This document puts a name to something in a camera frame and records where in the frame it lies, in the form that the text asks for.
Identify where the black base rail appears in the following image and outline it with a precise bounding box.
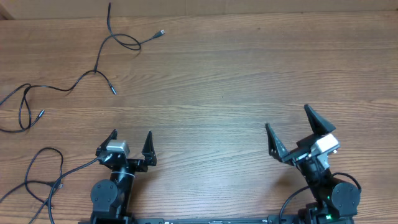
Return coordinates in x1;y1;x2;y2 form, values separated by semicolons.
78;215;305;224

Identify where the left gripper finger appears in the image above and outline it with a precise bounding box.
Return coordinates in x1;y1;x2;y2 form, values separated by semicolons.
142;131;157;166
98;129;118;149

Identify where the black USB cable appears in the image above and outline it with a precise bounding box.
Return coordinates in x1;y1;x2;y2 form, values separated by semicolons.
0;70;118;134
0;146;64;224
93;2;166;73

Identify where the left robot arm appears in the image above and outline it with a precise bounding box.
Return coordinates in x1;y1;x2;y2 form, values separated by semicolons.
90;130;157;224

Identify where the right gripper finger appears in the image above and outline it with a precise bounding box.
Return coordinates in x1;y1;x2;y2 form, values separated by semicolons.
265;123;289;162
304;104;336;136

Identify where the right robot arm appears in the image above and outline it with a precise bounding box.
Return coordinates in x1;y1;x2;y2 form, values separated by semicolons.
265;105;362;223

